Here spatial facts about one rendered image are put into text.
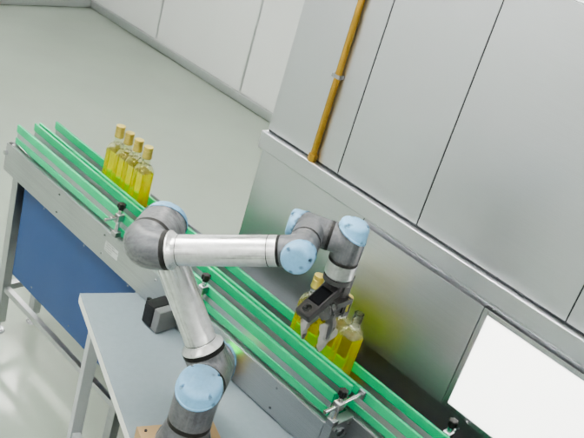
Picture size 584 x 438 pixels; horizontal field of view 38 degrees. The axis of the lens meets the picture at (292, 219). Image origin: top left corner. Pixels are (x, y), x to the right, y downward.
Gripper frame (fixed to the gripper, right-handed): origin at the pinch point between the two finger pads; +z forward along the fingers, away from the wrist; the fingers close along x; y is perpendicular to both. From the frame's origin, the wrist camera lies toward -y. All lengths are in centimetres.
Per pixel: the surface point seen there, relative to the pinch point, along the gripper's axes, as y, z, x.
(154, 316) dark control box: 6, 37, 63
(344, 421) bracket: 19.9, 29.9, -7.0
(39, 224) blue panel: 16, 53, 147
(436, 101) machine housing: 45, -57, 16
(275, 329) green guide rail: 23.7, 23.5, 28.8
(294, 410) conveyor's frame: 14.5, 34.5, 6.7
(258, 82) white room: 340, 94, 350
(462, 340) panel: 42.0, -1.5, -20.2
